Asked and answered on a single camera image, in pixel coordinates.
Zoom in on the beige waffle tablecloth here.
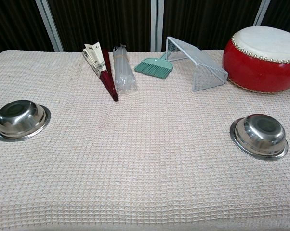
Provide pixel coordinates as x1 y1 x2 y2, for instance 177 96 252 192
0 49 290 231

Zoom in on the red drum with white skin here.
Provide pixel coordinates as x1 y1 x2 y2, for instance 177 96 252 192
222 26 290 94

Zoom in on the green hand brush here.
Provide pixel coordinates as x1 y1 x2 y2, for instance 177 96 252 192
134 51 174 80

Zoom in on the stainless steel bowl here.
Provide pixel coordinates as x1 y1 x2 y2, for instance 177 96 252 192
229 113 289 162
0 99 52 142

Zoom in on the grey cylindrical tube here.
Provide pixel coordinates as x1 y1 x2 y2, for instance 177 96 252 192
112 43 138 93

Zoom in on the white and maroon packet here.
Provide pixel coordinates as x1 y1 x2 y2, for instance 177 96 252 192
81 42 119 102

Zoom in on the aluminium partition post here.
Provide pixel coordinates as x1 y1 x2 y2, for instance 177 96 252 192
252 0 271 26
150 0 165 52
35 0 65 52

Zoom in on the dark partition panel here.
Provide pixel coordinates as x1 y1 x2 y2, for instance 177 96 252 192
47 0 152 52
0 0 56 61
162 0 263 51
262 0 290 39

